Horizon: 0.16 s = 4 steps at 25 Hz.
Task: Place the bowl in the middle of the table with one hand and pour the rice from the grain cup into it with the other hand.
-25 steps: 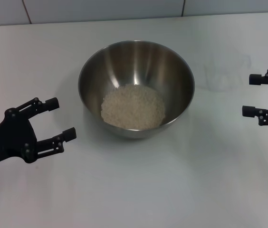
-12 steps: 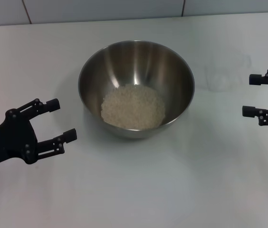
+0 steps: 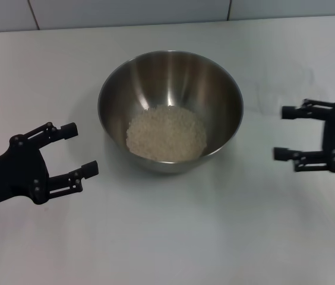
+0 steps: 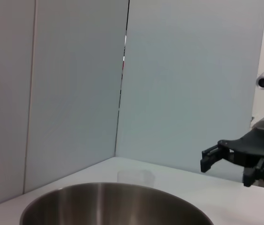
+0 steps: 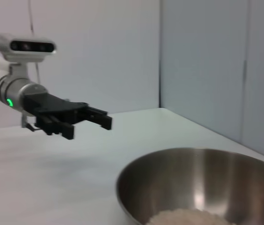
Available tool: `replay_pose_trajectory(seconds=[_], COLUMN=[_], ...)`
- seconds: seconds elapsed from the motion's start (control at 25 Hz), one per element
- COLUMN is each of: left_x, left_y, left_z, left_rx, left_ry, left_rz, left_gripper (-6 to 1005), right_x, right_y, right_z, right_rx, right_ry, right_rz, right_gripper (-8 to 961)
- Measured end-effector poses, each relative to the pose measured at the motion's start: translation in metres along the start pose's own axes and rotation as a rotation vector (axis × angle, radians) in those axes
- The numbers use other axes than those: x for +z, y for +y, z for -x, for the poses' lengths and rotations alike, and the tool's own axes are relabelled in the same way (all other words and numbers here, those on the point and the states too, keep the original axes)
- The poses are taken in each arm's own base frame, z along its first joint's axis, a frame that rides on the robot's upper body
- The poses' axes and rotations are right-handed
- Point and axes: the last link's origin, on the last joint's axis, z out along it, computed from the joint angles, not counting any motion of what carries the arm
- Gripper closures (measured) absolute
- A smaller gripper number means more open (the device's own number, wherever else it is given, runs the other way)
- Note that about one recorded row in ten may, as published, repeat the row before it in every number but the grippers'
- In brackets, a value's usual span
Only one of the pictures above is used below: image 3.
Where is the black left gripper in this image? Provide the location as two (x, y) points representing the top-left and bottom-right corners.
(0, 121), (99, 210)

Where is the clear plastic measuring cup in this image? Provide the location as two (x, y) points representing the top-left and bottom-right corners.
(249, 62), (317, 116)

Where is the stainless steel mixing bowl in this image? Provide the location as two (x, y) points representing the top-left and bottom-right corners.
(97, 50), (244, 175)

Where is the white rice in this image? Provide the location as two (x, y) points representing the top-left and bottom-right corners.
(125, 106), (208, 163)

